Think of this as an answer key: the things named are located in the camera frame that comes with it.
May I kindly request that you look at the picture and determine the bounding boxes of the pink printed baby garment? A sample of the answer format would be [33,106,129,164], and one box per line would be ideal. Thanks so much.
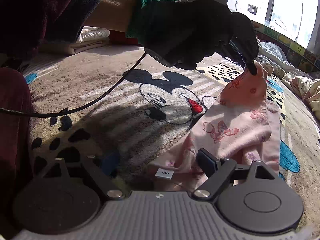
[147,62,280,191]

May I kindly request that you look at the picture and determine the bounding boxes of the left forearm maroon sleeve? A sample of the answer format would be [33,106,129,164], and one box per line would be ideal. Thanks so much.
[0,0,141,66]

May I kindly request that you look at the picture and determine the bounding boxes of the folded white cream clothes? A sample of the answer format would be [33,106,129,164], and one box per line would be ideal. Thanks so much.
[39,26,110,55]

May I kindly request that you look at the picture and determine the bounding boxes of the black green gloved left hand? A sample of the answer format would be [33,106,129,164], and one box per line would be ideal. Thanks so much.
[126,0,259,75]

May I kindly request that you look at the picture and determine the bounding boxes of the cream white quilted jacket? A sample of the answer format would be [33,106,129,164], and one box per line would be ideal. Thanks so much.
[255,38,311,80]

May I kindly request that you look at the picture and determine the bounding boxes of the colourful alphabet headboard panel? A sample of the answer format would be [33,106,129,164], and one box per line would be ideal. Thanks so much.
[252,20,319,73]

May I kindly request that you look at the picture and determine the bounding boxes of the pale yellow crumpled quilt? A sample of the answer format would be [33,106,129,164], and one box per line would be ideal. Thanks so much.
[281,73,320,120]

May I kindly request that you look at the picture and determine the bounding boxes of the Mickey Mouse plush blanket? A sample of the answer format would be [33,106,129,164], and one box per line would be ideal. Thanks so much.
[19,45,320,230]

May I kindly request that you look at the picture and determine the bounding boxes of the maroon trouser leg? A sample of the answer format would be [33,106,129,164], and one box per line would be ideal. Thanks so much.
[1,68,33,196]

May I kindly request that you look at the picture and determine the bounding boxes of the black cable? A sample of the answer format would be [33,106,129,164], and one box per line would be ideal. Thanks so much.
[0,52,148,119]

